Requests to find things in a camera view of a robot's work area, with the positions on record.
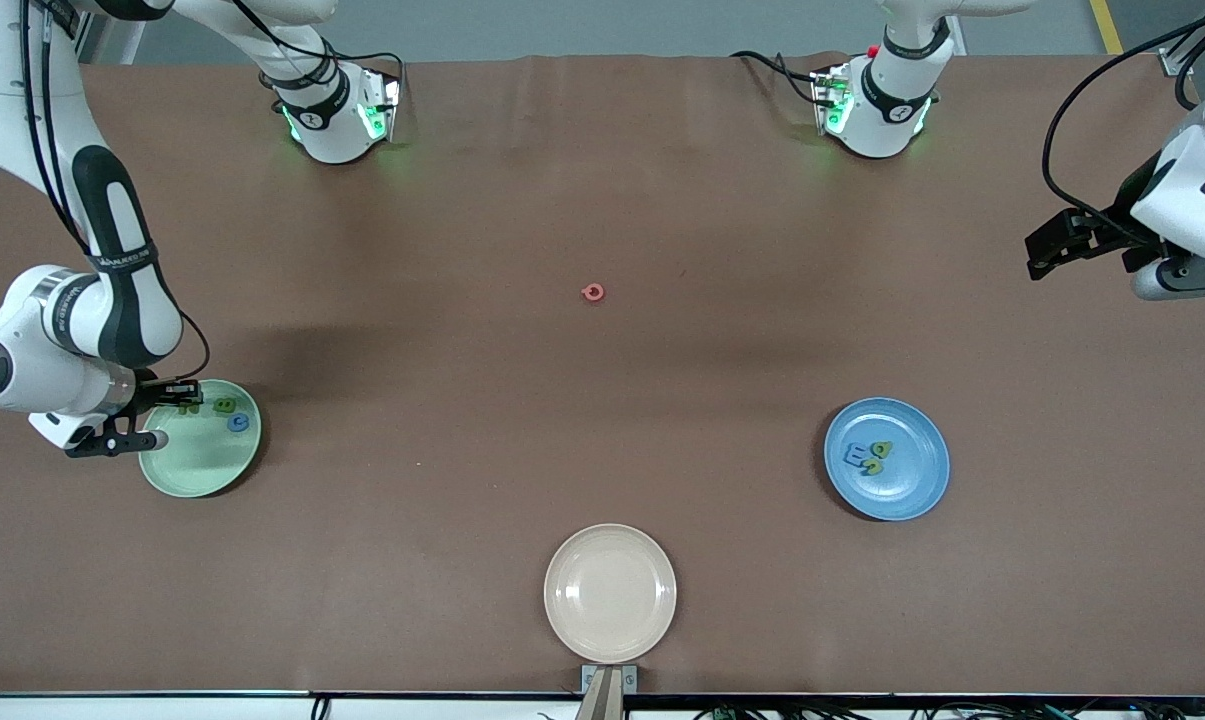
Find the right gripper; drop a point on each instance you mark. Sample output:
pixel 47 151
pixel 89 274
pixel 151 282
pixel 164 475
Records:
pixel 149 387

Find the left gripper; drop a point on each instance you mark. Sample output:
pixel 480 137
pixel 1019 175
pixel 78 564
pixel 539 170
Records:
pixel 1125 208

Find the blue foam letter C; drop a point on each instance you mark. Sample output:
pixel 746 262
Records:
pixel 232 423

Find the blue foam letter m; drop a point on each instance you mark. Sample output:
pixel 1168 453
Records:
pixel 855 455

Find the pink foam letter Q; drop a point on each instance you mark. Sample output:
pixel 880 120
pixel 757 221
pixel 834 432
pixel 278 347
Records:
pixel 585 293

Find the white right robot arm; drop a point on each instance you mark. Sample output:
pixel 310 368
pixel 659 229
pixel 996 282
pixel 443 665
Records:
pixel 112 230

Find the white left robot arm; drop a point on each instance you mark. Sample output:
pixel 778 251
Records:
pixel 882 110

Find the green plate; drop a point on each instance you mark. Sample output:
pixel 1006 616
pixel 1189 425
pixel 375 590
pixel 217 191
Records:
pixel 202 460

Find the blue plate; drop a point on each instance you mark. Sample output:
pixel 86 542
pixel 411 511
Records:
pixel 912 490

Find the beige plate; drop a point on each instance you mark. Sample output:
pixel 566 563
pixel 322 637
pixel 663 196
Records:
pixel 610 593

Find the brown table cover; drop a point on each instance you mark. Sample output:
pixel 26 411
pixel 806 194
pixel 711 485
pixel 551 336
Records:
pixel 762 600

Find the table edge rail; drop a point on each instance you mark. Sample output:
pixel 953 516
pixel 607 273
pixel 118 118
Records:
pixel 262 706

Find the metal table edge bracket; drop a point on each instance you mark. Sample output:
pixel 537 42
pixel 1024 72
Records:
pixel 609 690

